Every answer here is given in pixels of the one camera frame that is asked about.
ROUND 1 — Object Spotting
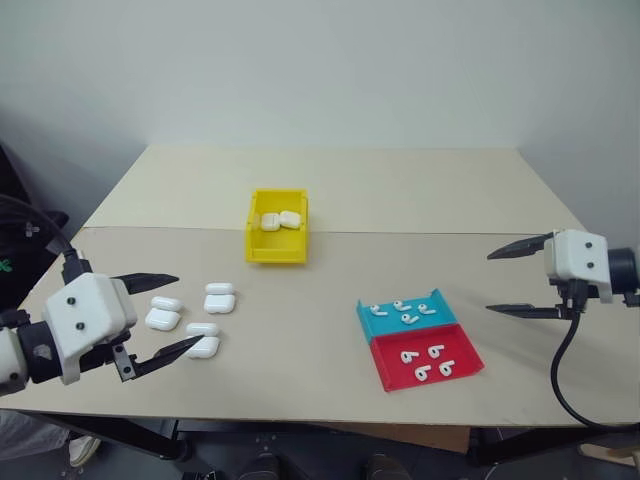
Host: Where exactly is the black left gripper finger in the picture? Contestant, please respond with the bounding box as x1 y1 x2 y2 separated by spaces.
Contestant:
132 334 212 377
110 272 181 297

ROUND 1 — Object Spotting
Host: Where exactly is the red plastic tray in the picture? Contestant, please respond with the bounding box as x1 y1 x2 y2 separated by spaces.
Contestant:
369 323 487 394

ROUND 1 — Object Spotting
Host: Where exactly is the blue plastic tray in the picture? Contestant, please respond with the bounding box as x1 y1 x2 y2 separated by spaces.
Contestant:
355 287 461 347

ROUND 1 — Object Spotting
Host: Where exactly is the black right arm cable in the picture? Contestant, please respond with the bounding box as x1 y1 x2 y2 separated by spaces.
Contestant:
549 281 640 432

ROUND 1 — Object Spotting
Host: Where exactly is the yellow plastic bin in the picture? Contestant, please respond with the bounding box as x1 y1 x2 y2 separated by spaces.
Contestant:
243 187 311 267

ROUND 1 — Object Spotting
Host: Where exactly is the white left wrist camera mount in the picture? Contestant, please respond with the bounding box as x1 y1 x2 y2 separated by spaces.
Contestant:
41 272 139 386

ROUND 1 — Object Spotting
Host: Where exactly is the white shoe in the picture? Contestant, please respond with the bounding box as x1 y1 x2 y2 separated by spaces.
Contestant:
68 434 102 469

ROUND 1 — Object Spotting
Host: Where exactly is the brown cardboard sheet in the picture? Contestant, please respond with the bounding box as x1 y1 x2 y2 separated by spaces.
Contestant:
319 422 472 455

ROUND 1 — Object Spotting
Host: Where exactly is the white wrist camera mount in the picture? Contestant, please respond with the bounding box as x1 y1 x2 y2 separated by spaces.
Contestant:
543 228 614 304
41 272 139 386

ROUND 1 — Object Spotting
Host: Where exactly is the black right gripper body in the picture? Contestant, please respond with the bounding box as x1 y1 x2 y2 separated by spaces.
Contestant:
539 232 589 321

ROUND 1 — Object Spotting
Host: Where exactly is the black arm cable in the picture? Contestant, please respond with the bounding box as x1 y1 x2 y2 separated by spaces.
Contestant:
549 281 640 432
0 193 94 287

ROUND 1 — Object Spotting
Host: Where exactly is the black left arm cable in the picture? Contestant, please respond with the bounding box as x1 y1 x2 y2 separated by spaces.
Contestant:
0 193 94 287

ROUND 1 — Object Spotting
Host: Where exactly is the grey trouser leg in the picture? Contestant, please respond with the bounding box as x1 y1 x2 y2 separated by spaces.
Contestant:
0 409 77 480

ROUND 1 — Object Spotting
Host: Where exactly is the black metal table frame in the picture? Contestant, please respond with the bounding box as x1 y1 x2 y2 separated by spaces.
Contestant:
19 410 640 469

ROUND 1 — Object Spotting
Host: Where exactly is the dark rounded shape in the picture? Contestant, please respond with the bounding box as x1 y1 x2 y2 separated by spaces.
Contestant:
246 441 282 480

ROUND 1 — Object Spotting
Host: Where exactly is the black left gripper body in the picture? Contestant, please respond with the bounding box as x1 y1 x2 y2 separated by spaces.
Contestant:
75 332 140 384

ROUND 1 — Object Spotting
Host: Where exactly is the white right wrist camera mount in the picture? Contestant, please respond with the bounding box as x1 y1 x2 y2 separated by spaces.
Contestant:
543 228 614 304

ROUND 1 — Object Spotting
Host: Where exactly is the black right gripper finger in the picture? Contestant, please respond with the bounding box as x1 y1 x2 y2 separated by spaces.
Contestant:
484 302 569 321
486 234 547 261

